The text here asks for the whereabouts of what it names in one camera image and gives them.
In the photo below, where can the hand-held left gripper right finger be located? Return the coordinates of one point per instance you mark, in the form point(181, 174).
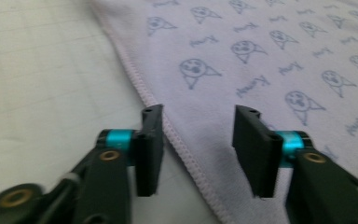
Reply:
point(256, 155)

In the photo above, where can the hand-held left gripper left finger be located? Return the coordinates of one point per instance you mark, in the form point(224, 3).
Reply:
point(149, 155)

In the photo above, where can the lilac printed towel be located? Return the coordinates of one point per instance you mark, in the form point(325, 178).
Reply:
point(261, 62)

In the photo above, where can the white foam mat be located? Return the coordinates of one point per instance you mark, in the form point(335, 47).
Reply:
point(43, 77)

